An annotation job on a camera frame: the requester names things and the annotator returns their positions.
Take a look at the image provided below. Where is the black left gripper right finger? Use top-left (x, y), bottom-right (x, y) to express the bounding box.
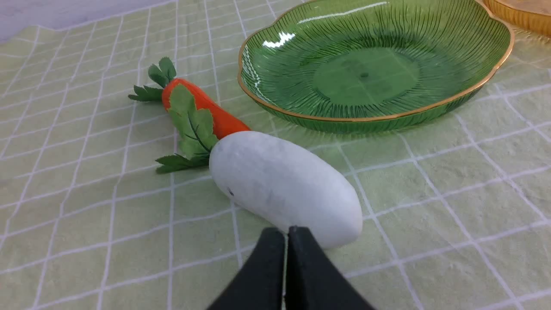
top-left (284, 226), bottom-right (374, 310)

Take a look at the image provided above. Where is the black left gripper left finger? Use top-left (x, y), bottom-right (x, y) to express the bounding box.
top-left (208, 228), bottom-right (285, 310)

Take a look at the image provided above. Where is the white toy radish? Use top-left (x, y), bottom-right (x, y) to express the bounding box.
top-left (155, 84), bottom-right (363, 250)

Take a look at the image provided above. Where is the orange toy carrot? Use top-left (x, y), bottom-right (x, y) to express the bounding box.
top-left (128, 56), bottom-right (250, 139)

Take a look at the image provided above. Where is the green checked tablecloth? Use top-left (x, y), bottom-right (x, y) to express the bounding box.
top-left (0, 0), bottom-right (551, 310)

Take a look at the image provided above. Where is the green glass plate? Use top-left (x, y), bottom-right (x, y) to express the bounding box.
top-left (237, 0), bottom-right (515, 134)

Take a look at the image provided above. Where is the amber glass plate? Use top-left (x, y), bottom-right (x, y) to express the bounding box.
top-left (484, 0), bottom-right (551, 37)

